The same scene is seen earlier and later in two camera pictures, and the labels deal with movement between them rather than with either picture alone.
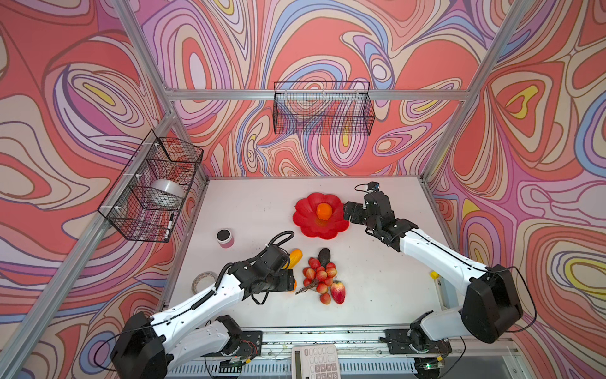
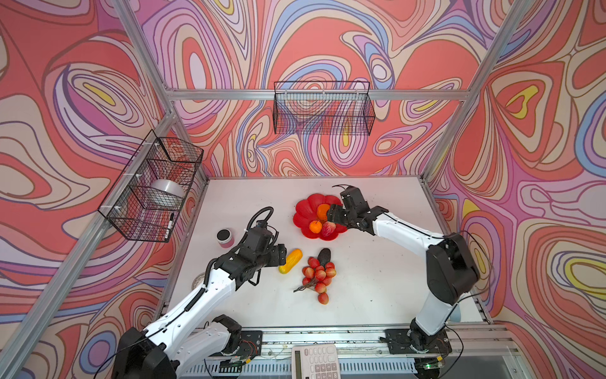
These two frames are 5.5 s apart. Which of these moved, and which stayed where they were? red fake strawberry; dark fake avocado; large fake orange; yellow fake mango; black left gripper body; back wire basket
Moved: red fake strawberry; black left gripper body
Stayed: dark fake avocado; back wire basket; yellow fake mango; large fake orange
